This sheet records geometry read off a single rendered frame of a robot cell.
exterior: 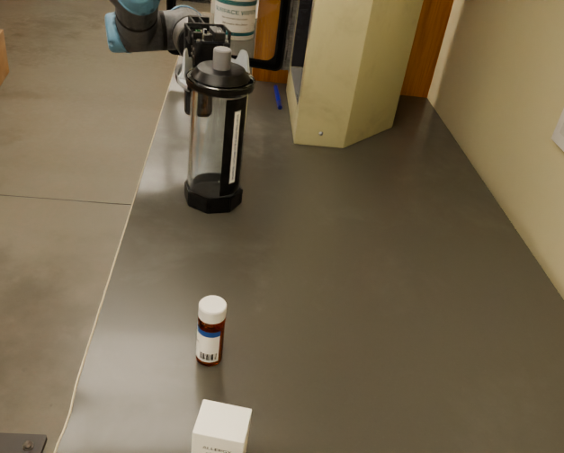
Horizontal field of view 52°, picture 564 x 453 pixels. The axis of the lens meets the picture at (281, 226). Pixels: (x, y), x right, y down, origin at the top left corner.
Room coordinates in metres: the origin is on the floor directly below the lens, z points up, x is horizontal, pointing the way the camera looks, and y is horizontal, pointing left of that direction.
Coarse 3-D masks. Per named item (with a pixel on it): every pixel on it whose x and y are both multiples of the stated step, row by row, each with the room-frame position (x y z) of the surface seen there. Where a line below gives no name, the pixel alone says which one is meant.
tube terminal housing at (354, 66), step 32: (320, 0) 1.15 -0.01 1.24; (352, 0) 1.16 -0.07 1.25; (384, 0) 1.19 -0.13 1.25; (416, 0) 1.30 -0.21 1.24; (320, 32) 1.15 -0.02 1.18; (352, 32) 1.16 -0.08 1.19; (384, 32) 1.21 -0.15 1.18; (320, 64) 1.15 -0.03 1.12; (352, 64) 1.16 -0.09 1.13; (384, 64) 1.24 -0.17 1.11; (288, 96) 1.39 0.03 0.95; (320, 96) 1.15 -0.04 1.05; (352, 96) 1.16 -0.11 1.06; (384, 96) 1.26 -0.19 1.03; (320, 128) 1.15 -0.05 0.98; (352, 128) 1.18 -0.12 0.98; (384, 128) 1.29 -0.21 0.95
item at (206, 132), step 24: (192, 96) 0.85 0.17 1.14; (216, 96) 0.82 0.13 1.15; (240, 96) 0.84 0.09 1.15; (192, 120) 0.85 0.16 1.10; (216, 120) 0.83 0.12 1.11; (192, 144) 0.84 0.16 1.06; (216, 144) 0.83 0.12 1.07; (192, 168) 0.84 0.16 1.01; (216, 168) 0.83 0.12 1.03; (240, 168) 0.87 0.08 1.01; (216, 192) 0.83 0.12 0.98
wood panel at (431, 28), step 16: (432, 0) 1.56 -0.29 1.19; (448, 0) 1.56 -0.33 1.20; (432, 16) 1.56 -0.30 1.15; (448, 16) 1.57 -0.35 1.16; (416, 32) 1.56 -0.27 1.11; (432, 32) 1.56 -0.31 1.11; (416, 48) 1.56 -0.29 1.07; (432, 48) 1.56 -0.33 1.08; (416, 64) 1.56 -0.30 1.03; (432, 64) 1.56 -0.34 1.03; (256, 80) 1.50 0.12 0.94; (272, 80) 1.51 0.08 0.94; (416, 80) 1.56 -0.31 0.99; (416, 96) 1.56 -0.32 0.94
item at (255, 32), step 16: (176, 0) 1.46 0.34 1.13; (192, 0) 1.46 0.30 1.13; (208, 0) 1.46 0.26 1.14; (224, 0) 1.46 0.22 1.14; (240, 0) 1.46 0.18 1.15; (256, 0) 1.45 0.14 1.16; (272, 0) 1.45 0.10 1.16; (224, 16) 1.46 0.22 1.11; (240, 16) 1.46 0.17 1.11; (256, 16) 1.45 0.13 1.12; (272, 16) 1.45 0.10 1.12; (240, 32) 1.46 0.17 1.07; (256, 32) 1.45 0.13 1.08; (272, 32) 1.45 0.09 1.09; (240, 48) 1.46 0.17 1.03; (256, 48) 1.45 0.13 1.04; (272, 48) 1.45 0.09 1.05
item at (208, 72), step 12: (216, 48) 0.87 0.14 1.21; (228, 48) 0.88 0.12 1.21; (216, 60) 0.86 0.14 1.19; (228, 60) 0.87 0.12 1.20; (192, 72) 0.86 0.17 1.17; (204, 72) 0.85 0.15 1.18; (216, 72) 0.85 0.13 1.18; (228, 72) 0.86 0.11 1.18; (240, 72) 0.87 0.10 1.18; (216, 84) 0.83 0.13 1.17; (228, 84) 0.83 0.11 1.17; (240, 84) 0.85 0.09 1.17
